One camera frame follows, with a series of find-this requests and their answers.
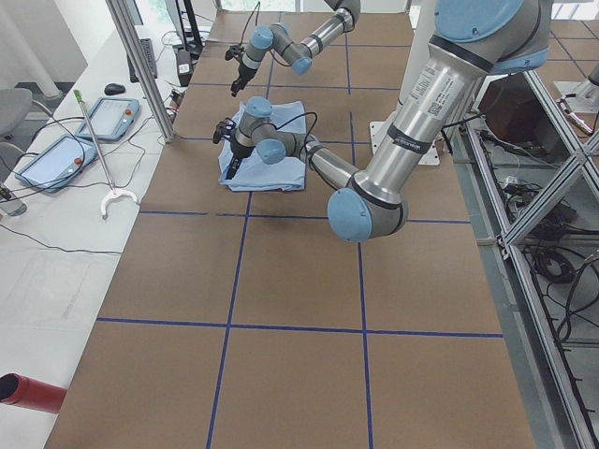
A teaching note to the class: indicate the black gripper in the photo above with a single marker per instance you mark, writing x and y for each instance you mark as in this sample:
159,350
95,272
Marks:
238,152
243,72

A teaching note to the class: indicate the light blue t-shirt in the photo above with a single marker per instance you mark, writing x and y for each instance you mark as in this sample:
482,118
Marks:
276,133

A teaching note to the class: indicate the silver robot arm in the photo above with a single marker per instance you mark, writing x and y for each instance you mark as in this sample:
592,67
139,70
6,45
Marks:
469,41
298,55

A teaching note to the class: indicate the black power adapter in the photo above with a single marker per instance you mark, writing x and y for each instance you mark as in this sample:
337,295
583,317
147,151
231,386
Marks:
184,67

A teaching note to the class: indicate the reacher grabber tool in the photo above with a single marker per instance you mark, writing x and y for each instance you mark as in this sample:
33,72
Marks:
115,192

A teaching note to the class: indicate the black computer mouse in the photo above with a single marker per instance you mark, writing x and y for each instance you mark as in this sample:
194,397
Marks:
114,89

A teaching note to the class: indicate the far blue teach pendant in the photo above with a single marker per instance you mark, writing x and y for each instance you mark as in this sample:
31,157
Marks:
112,116

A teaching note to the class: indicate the blue teach pendant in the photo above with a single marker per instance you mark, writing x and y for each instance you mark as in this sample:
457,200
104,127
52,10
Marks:
112,116
58,165

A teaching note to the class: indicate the near blue teach pendant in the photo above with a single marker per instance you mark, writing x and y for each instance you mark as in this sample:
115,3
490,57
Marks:
58,165

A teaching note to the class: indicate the clear plastic bag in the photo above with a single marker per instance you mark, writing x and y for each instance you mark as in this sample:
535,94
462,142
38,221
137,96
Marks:
46,293

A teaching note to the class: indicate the red cylinder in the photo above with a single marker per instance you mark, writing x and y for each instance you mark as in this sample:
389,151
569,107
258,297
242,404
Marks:
32,394

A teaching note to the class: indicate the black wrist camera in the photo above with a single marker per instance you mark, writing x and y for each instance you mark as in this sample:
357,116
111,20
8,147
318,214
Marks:
234,52
224,131

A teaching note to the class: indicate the aluminium frame post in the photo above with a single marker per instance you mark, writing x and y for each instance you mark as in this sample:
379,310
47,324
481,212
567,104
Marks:
128,34

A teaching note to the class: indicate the aluminium frame rail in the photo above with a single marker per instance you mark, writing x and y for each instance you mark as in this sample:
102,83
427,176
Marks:
536,218

